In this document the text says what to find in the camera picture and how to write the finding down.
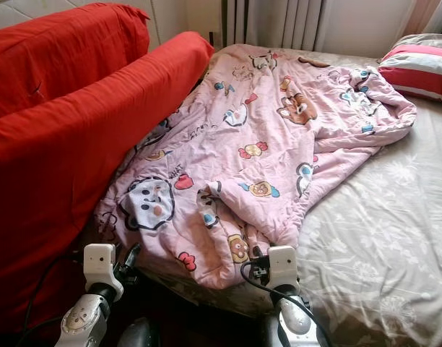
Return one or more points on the striped red blue bolster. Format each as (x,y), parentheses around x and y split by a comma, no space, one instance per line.
(419,72)

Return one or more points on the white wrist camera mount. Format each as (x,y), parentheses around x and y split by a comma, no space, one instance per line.
(97,260)
(284,264)

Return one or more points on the grey pleated curtain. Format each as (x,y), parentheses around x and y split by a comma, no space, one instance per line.
(279,22)
(434,13)

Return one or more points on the dark grey robot leg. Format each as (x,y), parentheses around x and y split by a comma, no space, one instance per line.
(138,335)
(271,332)

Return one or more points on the red fabric sofa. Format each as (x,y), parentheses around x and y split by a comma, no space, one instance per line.
(62,144)

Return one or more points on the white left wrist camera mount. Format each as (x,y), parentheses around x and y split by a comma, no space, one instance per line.
(97,260)

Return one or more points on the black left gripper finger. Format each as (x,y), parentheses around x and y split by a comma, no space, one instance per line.
(134,254)

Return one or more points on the beige flat pillow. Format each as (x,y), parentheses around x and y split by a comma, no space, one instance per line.
(430,40)

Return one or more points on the dark grey robot right leg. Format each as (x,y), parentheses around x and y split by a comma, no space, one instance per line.
(271,332)

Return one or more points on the bed with beige sheet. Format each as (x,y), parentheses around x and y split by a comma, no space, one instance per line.
(380,238)

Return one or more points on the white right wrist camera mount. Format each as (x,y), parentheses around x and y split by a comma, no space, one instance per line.
(284,264)

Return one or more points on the pink cartoon print blanket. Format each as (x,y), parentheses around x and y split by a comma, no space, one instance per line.
(264,144)

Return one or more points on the dark grey robot left leg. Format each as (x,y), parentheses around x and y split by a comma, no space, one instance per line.
(138,335)

